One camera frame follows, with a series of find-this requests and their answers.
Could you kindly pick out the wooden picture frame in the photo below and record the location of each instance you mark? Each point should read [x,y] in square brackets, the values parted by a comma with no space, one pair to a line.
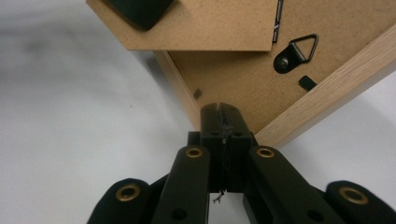
[233,77]

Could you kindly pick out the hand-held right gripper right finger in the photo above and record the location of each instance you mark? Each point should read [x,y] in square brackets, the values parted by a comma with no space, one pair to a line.
[235,140]

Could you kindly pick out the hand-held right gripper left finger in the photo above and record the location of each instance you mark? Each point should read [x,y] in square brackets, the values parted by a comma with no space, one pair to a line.
[213,140]

